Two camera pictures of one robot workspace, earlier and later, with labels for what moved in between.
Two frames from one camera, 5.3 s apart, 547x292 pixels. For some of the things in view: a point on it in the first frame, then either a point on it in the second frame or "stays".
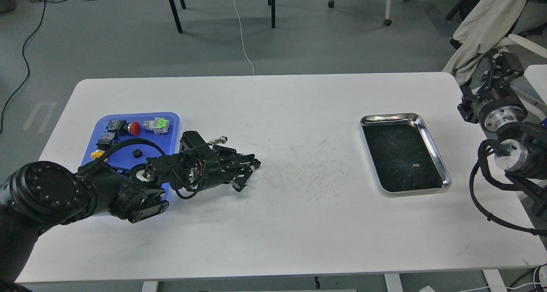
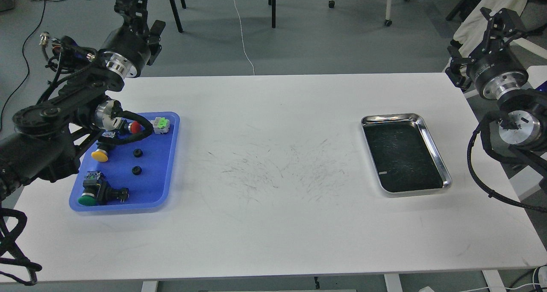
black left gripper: (213, 168) -> (125, 51)
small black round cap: (137, 153) stays
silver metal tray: (404, 157) stays
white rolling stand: (387, 22) stays
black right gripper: (500, 106) -> (496, 72)
